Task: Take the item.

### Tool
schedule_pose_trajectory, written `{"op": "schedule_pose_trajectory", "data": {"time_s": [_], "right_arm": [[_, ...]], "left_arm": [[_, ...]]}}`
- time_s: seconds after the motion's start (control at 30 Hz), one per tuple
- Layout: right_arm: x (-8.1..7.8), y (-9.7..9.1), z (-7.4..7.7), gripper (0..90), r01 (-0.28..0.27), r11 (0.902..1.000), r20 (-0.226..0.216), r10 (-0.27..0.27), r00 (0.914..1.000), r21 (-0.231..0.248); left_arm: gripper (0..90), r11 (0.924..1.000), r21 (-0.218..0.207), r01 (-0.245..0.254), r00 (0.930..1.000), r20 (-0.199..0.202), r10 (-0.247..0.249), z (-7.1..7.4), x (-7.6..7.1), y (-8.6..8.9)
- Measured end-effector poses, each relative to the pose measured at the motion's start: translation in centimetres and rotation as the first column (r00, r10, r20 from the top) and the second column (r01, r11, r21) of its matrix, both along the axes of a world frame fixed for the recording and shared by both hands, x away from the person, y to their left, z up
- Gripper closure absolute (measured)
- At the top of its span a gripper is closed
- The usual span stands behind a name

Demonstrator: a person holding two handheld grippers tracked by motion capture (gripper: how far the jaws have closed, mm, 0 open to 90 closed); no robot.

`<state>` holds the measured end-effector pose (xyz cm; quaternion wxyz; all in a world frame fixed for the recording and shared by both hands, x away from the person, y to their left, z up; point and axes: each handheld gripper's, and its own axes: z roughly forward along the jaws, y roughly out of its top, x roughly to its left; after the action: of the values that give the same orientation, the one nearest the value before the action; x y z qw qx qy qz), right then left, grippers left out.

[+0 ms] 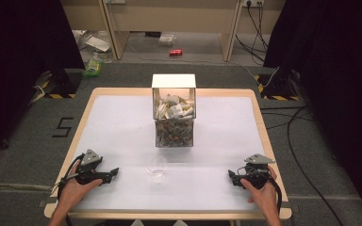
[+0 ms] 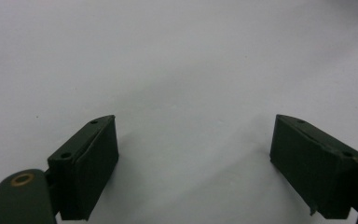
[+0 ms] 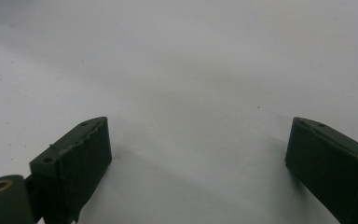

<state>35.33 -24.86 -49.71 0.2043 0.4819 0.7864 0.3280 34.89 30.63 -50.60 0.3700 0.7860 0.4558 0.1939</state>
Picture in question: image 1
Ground black stand base striped tape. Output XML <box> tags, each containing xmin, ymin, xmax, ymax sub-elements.
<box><xmin>254</xmin><ymin>69</ymin><xmax>301</xmax><ymax>102</ymax></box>
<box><xmin>27</xmin><ymin>69</ymin><xmax>83</xmax><ymax>107</ymax></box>

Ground pile of dark packets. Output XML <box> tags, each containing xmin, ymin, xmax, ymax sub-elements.
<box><xmin>156</xmin><ymin>119</ymin><xmax>194</xmax><ymax>148</ymax></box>

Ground clear plastic bag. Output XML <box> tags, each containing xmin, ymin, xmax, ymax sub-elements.
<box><xmin>157</xmin><ymin>33</ymin><xmax>177</xmax><ymax>48</ymax></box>

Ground white wall socket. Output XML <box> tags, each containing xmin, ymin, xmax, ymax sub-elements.
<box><xmin>241</xmin><ymin>0</ymin><xmax>265</xmax><ymax>8</ymax></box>

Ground crumpled white paper heap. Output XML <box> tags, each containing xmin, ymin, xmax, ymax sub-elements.
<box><xmin>72</xmin><ymin>29</ymin><xmax>114</xmax><ymax>64</ymax></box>

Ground green bag on floor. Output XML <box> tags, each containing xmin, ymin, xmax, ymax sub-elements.
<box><xmin>82</xmin><ymin>52</ymin><xmax>104</xmax><ymax>78</ymax></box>

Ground hand-held gripper cable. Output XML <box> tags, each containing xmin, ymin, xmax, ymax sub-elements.
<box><xmin>56</xmin><ymin>153</ymin><xmax>87</xmax><ymax>226</ymax></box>
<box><xmin>265</xmin><ymin>170</ymin><xmax>284</xmax><ymax>218</ymax></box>

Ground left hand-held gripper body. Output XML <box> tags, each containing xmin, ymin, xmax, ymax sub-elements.
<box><xmin>74</xmin><ymin>149</ymin><xmax>113</xmax><ymax>186</ymax></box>

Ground clear glass cup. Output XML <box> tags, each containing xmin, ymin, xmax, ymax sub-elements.
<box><xmin>144</xmin><ymin>154</ymin><xmax>169</xmax><ymax>184</ymax></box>

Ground left hand-held gripper cable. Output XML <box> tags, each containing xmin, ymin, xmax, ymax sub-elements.
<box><xmin>56</xmin><ymin>153</ymin><xmax>87</xmax><ymax>226</ymax></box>

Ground pile of white sachets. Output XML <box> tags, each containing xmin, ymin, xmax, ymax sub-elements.
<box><xmin>155</xmin><ymin>93</ymin><xmax>195</xmax><ymax>121</ymax></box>

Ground person's left hand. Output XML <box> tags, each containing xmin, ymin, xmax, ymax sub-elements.
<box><xmin>57</xmin><ymin>159</ymin><xmax>104</xmax><ymax>218</ymax></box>

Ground clear two-tier box white lid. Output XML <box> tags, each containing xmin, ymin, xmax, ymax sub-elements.
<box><xmin>151</xmin><ymin>73</ymin><xmax>198</xmax><ymax>149</ymax></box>

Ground light wooden desk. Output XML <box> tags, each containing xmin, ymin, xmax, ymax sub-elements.
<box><xmin>59</xmin><ymin>0</ymin><xmax>288</xmax><ymax>63</ymax></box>

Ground person's right hand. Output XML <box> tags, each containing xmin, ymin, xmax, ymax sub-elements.
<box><xmin>239</xmin><ymin>165</ymin><xmax>280</xmax><ymax>218</ymax></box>

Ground black curtain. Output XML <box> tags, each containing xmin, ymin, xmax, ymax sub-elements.
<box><xmin>263</xmin><ymin>0</ymin><xmax>362</xmax><ymax>225</ymax></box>
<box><xmin>0</xmin><ymin>0</ymin><xmax>86</xmax><ymax>164</ymax></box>

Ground right hand-held gripper cable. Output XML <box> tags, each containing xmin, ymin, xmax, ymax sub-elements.
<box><xmin>265</xmin><ymin>170</ymin><xmax>284</xmax><ymax>218</ymax></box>

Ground white table mat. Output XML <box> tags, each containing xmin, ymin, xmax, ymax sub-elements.
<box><xmin>70</xmin><ymin>94</ymin><xmax>268</xmax><ymax>212</ymax></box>

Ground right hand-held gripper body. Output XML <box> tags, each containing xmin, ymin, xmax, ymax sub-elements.
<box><xmin>234</xmin><ymin>153</ymin><xmax>276</xmax><ymax>190</ymax></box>

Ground black floor cable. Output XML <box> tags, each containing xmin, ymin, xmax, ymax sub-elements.
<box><xmin>259</xmin><ymin>105</ymin><xmax>347</xmax><ymax>226</ymax></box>

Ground black power cables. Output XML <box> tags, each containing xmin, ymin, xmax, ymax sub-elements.
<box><xmin>235</xmin><ymin>2</ymin><xmax>271</xmax><ymax>64</ymax></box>

